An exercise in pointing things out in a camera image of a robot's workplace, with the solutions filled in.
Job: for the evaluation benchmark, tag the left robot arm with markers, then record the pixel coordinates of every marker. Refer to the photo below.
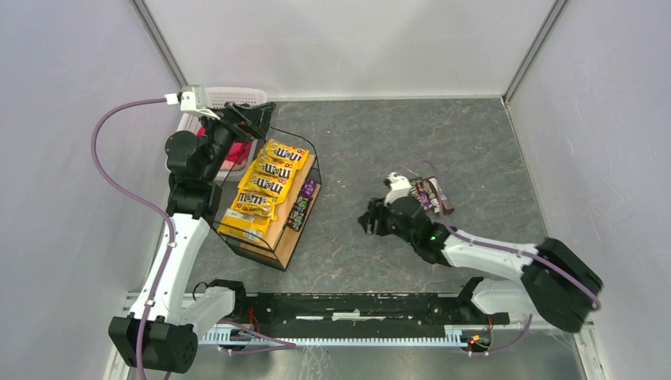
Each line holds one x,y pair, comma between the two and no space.
159,333

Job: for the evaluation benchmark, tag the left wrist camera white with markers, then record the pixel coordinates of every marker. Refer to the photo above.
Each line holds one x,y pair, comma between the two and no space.
192,100

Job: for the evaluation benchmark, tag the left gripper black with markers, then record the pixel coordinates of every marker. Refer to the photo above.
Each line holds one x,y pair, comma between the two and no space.
245,122

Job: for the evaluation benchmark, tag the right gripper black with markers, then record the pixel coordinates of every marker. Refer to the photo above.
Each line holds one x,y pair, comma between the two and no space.
381,216

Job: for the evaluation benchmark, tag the white plastic basket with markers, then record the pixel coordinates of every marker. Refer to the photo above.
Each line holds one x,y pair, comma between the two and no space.
216,98

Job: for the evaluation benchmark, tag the brown candy bag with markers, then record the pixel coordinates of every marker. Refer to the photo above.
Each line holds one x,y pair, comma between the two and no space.
444,207

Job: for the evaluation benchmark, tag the right corner aluminium profile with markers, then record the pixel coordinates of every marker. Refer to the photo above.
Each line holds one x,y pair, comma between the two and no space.
534,49

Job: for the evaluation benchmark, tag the yellow candy bag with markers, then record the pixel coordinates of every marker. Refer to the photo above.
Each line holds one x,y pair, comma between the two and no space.
276,168
274,187
250,227
254,203
286,153

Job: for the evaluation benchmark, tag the wooden wire shelf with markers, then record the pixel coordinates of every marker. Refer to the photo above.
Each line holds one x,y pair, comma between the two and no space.
279,242

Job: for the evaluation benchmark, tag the corner aluminium profile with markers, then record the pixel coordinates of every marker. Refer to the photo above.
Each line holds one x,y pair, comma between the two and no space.
534,49
157,37

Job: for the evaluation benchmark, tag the pink cloth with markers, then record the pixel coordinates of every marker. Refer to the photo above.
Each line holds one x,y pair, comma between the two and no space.
236,152

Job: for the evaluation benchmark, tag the left corner aluminium profile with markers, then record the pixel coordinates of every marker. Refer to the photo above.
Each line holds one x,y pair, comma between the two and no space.
157,37

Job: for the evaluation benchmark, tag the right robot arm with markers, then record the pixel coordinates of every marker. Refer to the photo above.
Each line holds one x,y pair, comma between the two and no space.
547,279

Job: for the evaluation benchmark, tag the small purple candy bag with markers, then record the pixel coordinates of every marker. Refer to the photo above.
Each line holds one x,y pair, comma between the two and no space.
308,188

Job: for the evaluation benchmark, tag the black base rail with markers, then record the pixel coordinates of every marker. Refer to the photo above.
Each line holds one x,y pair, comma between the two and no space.
360,315

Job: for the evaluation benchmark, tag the yellow candy bag on shelf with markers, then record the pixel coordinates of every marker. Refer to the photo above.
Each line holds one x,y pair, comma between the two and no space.
286,153

